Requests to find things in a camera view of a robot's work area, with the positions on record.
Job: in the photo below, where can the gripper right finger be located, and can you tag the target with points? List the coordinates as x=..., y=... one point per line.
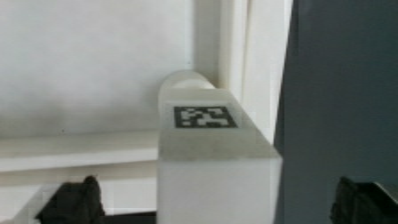
x=364, y=204

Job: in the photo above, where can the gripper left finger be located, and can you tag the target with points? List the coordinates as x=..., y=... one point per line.
x=53, y=204

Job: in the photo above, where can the white table leg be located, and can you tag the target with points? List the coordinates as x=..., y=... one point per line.
x=219, y=164

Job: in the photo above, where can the white square table top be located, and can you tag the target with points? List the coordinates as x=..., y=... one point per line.
x=89, y=50

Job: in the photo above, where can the white front obstacle bar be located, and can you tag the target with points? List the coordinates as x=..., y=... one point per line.
x=121, y=182

